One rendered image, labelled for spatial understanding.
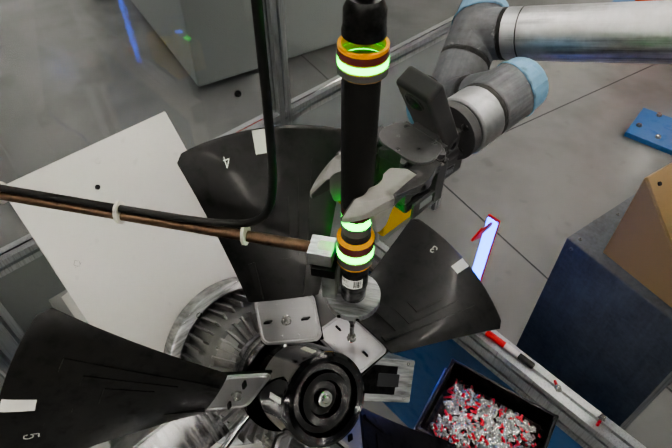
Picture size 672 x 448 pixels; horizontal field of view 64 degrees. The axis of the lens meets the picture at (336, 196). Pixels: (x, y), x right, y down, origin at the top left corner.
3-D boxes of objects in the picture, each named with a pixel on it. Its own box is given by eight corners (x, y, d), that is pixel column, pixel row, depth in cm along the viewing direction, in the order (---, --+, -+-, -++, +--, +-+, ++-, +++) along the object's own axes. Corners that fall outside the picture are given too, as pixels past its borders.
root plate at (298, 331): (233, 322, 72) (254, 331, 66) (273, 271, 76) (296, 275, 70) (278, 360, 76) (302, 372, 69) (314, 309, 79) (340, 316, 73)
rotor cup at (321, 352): (215, 392, 73) (253, 422, 62) (280, 306, 78) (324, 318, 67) (287, 448, 78) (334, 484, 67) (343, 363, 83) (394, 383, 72)
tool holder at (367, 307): (305, 313, 68) (301, 266, 61) (318, 269, 73) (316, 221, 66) (375, 326, 67) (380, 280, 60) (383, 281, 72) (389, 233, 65)
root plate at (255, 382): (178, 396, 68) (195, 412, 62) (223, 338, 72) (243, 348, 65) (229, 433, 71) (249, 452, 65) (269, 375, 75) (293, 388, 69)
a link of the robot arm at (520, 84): (508, 111, 77) (562, 103, 70) (461, 144, 72) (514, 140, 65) (491, 59, 75) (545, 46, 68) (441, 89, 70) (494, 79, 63)
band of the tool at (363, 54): (332, 84, 45) (332, 53, 42) (342, 57, 48) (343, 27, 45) (383, 90, 44) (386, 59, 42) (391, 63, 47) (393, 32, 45)
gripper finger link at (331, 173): (313, 227, 58) (382, 194, 61) (311, 187, 54) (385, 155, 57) (298, 209, 60) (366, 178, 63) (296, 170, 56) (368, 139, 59)
